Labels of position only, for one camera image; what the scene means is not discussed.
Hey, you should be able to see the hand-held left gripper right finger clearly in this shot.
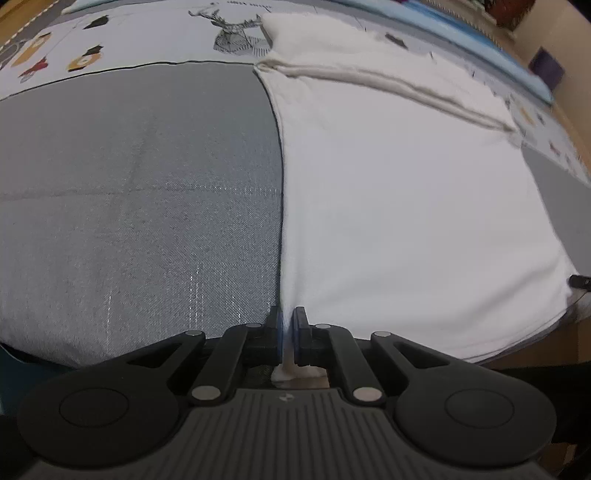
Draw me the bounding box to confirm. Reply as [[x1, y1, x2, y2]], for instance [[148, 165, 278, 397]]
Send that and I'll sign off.
[[293, 305, 462, 407]]

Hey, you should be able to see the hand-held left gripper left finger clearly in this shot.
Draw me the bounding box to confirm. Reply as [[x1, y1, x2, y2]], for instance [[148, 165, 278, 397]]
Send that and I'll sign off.
[[122, 305, 284, 407]]

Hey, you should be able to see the grey printed bed sheet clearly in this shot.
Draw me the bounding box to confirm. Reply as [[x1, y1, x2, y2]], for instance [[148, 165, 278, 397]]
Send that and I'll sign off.
[[0, 0, 591, 370]]

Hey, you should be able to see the white long-sleeved shirt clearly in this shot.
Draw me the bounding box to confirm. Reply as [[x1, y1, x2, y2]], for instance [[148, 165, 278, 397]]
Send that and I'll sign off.
[[254, 13, 578, 384]]

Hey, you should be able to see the light blue blanket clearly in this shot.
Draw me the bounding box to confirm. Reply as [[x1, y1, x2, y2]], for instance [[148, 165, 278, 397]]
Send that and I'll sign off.
[[62, 0, 555, 104]]

